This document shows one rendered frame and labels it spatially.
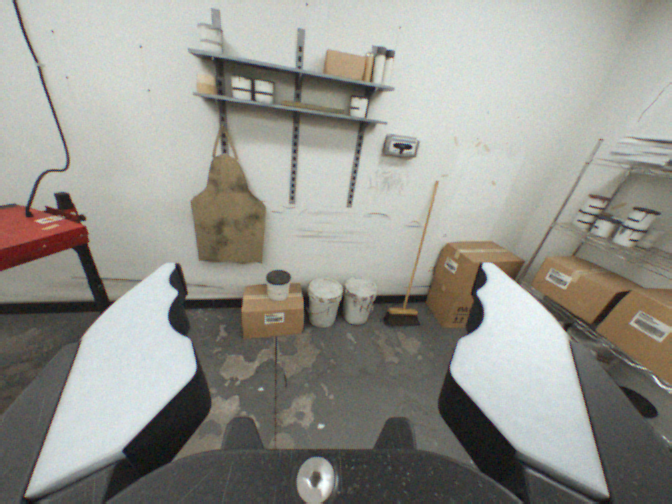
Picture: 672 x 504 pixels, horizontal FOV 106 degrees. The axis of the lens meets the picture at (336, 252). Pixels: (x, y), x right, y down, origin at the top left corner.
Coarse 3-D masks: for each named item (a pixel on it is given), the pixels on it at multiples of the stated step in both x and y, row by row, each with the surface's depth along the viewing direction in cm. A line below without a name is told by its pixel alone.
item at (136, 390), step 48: (144, 288) 9; (96, 336) 7; (144, 336) 7; (96, 384) 6; (144, 384) 6; (192, 384) 6; (48, 432) 5; (96, 432) 5; (144, 432) 5; (192, 432) 6; (48, 480) 4
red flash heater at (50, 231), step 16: (16, 208) 130; (32, 208) 132; (48, 208) 133; (0, 224) 115; (16, 224) 116; (32, 224) 118; (48, 224) 120; (64, 224) 122; (80, 224) 124; (0, 240) 104; (16, 240) 106; (32, 240) 107; (48, 240) 112; (64, 240) 118; (80, 240) 124; (0, 256) 100; (16, 256) 104; (32, 256) 109
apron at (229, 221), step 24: (216, 144) 170; (216, 168) 177; (240, 168) 181; (216, 192) 184; (240, 192) 189; (216, 216) 192; (240, 216) 195; (264, 216) 200; (216, 240) 201; (240, 240) 203
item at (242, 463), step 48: (240, 432) 5; (384, 432) 5; (144, 480) 4; (192, 480) 4; (240, 480) 4; (288, 480) 4; (336, 480) 4; (384, 480) 4; (432, 480) 4; (480, 480) 4
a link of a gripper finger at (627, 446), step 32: (576, 352) 6; (608, 384) 6; (608, 416) 5; (640, 416) 5; (608, 448) 5; (640, 448) 5; (512, 480) 5; (544, 480) 4; (608, 480) 4; (640, 480) 4
